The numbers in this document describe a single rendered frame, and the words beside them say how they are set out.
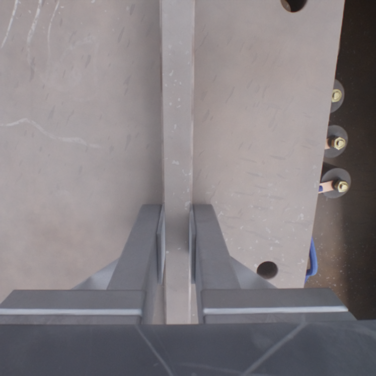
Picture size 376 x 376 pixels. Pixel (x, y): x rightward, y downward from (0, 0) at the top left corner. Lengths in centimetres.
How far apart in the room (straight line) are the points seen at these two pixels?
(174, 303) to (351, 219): 25
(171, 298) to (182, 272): 2
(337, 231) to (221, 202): 23
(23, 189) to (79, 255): 5
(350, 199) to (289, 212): 19
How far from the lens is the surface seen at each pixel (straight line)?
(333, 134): 27
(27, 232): 19
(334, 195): 29
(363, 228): 38
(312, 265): 25
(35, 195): 18
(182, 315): 18
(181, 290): 17
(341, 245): 37
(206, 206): 15
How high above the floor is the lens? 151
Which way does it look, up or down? 74 degrees down
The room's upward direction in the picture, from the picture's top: 175 degrees clockwise
